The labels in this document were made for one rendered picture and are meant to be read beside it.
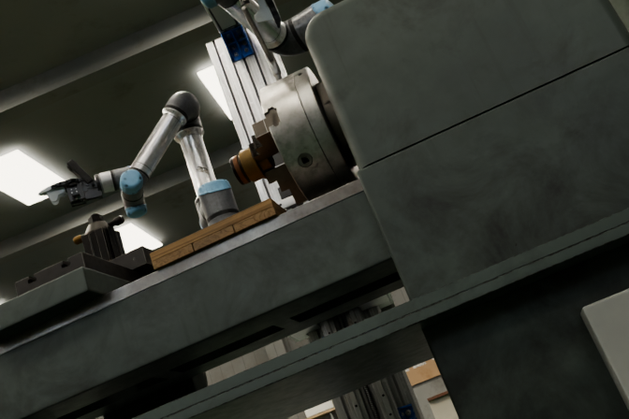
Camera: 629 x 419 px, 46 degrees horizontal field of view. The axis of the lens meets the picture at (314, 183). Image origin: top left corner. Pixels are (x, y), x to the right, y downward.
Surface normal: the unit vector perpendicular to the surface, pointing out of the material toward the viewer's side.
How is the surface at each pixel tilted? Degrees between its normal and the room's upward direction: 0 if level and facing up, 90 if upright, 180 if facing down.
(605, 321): 90
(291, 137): 108
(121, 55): 90
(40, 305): 90
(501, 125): 90
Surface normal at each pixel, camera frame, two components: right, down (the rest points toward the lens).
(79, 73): -0.19, -0.32
